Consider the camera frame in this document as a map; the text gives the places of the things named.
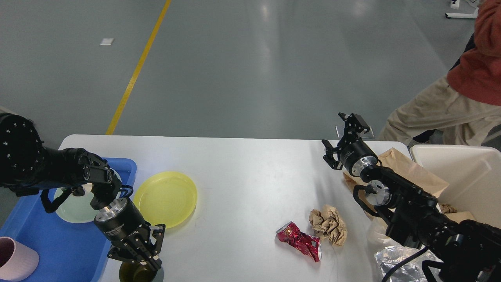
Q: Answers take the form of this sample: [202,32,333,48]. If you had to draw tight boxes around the beige plastic bin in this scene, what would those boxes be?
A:
[410,145,501,228]

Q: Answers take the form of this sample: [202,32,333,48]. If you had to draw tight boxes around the yellow plastic plate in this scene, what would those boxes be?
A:
[133,171,198,229]

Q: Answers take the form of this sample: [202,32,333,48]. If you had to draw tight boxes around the crumpled brown paper ball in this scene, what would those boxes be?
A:
[308,205,348,247]

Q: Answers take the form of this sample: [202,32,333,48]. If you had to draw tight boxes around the teal mug yellow inside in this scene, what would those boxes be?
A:
[119,262,164,282]

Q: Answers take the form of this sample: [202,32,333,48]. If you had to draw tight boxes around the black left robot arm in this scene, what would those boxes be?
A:
[0,112,165,271]

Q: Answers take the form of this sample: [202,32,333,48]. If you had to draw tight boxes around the pink ribbed cup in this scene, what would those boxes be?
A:
[0,236,40,282]

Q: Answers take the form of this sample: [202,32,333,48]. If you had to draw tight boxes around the white desk base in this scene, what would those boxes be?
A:
[445,0,480,19]

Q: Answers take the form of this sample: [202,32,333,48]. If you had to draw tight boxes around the crushed red can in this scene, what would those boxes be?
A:
[276,221,322,262]

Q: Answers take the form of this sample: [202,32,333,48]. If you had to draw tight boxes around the brown paper bag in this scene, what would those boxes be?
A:
[343,147,476,222]

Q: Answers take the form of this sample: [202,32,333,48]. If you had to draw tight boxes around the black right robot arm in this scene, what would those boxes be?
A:
[322,112,501,282]

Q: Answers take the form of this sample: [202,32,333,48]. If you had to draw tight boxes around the crumpled silver foil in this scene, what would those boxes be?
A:
[374,246,445,282]

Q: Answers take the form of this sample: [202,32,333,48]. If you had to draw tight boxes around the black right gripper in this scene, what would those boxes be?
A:
[322,112,378,177]

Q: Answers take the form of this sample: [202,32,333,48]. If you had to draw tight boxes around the person in red top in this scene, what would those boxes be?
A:
[378,0,501,146]

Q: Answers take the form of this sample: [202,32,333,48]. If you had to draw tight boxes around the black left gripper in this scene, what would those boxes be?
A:
[94,197,165,271]

